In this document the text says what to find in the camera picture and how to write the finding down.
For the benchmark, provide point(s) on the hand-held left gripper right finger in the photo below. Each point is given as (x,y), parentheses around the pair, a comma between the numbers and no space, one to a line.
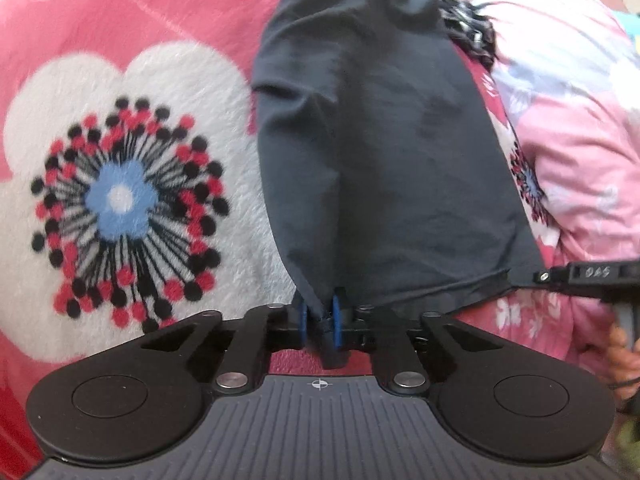
(336,322)

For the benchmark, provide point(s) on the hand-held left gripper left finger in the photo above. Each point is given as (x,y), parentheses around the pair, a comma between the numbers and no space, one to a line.
(302,321)

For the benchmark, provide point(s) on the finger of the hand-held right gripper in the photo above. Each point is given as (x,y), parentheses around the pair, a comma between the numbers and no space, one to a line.
(590,275)

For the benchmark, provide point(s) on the dark grey shorts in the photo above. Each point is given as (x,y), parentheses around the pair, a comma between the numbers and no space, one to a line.
(375,135)

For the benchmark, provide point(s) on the person's right hand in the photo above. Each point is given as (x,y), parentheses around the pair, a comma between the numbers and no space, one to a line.
(622,360)

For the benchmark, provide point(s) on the pink floral quilt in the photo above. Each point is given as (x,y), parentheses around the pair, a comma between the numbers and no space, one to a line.
(575,135)

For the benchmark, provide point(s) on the black and white plaid shirt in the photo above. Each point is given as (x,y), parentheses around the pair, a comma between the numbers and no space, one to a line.
(470,25)

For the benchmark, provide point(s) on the red floral blanket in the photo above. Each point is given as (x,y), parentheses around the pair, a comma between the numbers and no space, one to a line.
(150,20)

